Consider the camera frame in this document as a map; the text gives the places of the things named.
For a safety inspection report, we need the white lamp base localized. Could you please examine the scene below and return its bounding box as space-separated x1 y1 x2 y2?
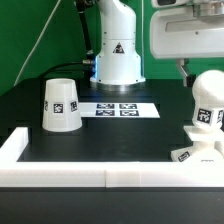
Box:
171 126 224 163

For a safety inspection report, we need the white lamp bulb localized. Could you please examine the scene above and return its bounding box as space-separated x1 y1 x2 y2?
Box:
192 70 224 130

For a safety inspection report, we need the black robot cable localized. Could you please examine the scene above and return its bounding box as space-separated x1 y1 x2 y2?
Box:
39 0 98 80

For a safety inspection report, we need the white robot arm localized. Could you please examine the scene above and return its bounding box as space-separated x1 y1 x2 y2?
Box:
91 0 224 91

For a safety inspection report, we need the white marker tag plate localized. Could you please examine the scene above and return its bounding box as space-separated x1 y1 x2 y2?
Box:
79 102 160 119

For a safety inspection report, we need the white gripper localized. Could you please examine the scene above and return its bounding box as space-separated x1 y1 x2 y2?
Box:
150 0 224 88

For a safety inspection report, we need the white lamp shade cone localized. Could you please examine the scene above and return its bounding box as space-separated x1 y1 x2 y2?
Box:
42 78 82 132

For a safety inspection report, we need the white cable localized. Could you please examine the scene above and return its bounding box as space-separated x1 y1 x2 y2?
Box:
13 0 63 87

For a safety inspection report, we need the white U-shaped fence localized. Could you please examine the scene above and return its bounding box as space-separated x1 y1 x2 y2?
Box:
0 127 224 188

